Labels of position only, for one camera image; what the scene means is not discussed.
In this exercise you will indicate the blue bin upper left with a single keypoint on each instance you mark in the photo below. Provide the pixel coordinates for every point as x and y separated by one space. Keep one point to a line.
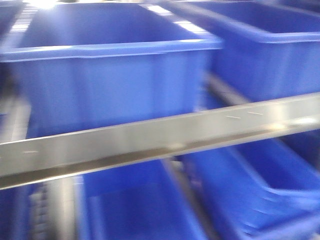
90 65

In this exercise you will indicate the blue bin upper right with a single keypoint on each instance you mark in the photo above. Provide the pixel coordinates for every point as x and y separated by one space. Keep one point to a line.
269 51

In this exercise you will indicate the blue bin lower right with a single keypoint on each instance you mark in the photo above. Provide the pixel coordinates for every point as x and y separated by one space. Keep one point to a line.
260 190

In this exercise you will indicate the blue bin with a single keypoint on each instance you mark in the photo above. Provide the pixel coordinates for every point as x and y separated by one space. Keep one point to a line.
141 201
260 190
269 51
90 65

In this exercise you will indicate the blue bin lower middle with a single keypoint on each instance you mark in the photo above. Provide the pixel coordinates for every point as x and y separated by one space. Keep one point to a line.
141 201

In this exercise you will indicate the steel shelf front rail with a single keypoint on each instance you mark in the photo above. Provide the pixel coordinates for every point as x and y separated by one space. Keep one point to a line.
59 156

